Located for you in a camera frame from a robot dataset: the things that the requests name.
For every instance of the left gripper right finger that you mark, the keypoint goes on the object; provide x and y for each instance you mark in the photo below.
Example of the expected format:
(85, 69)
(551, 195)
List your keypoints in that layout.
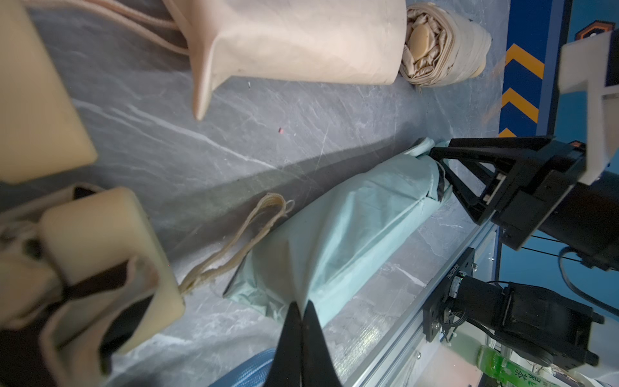
(317, 369)

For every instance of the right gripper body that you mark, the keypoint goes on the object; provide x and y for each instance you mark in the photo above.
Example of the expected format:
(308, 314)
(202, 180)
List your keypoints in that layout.
(583, 217)

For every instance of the cream umbrella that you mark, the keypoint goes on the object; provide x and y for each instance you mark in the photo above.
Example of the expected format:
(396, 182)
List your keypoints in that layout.
(41, 132)

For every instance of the mint green umbrella sleeve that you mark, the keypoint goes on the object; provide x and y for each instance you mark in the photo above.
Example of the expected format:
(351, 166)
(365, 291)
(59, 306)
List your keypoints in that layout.
(326, 252)

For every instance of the beige umbrella sleeve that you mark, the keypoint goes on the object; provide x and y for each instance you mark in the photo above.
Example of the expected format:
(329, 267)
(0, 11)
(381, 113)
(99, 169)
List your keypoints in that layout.
(344, 42)

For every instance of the pale yellow sleeved umbrella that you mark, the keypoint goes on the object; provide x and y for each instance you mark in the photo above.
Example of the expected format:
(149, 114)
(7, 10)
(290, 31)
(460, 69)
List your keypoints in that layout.
(83, 276)

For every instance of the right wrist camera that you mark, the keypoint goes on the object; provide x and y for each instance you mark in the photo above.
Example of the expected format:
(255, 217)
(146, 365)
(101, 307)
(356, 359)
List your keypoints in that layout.
(591, 65)

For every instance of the light blue sleeved umbrella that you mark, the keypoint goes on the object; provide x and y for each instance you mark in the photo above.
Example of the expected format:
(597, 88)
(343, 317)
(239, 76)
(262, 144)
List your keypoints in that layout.
(251, 373)

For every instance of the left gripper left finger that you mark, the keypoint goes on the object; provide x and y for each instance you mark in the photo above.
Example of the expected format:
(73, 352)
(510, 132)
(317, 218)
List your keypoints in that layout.
(286, 366)

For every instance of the beige sleeved umbrella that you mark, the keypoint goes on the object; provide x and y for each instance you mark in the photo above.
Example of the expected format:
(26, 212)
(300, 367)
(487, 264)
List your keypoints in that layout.
(441, 47)

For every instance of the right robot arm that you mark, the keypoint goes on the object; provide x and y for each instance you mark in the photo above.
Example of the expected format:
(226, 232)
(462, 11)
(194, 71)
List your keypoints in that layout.
(538, 324)

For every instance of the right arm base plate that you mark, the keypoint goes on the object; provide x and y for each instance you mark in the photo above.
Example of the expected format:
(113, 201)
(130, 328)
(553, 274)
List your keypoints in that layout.
(435, 316)

